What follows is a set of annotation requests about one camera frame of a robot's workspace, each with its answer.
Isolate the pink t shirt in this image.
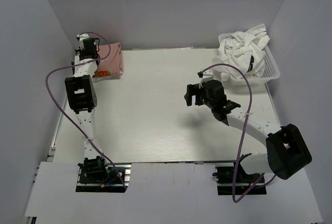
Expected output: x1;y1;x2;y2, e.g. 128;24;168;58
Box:
94;43;123;79

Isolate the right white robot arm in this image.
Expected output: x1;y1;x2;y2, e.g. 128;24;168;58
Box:
184;80;312;180

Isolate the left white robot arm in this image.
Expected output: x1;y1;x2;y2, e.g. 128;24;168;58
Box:
65;33;101;160

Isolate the crumpled white shirts pile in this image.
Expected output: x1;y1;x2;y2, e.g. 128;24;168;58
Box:
212;24;270;78

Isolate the white plastic basket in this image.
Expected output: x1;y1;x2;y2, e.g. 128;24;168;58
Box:
218;33;280;86

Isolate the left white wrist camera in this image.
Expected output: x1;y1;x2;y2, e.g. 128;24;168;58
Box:
76;33;90;41

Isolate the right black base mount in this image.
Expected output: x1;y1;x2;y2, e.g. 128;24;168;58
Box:
212;166;267;196

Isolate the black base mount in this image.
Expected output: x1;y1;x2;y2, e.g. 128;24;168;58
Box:
212;166;267;196
76;156;131;193

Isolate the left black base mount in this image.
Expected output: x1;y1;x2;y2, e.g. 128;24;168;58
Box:
76;156;131;193

